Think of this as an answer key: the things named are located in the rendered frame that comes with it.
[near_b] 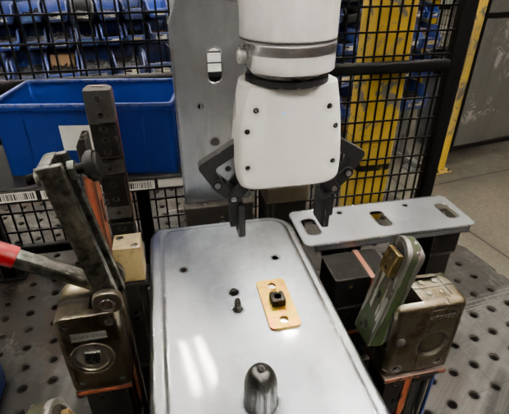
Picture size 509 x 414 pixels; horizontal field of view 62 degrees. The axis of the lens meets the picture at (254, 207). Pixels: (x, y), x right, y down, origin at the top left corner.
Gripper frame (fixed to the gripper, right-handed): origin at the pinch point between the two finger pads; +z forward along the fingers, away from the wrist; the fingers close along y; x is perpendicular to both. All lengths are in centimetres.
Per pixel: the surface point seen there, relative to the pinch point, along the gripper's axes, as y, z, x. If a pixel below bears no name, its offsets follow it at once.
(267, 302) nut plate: -1.3, 12.2, 0.1
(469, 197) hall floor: 177, 112, 169
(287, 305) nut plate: 1.0, 12.2, -0.9
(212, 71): -1, -3, 55
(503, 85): 223, 54, 218
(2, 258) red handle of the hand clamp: -27.6, 0.3, -1.0
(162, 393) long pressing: -14.2, 12.2, -9.9
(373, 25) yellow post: 38, -11, 60
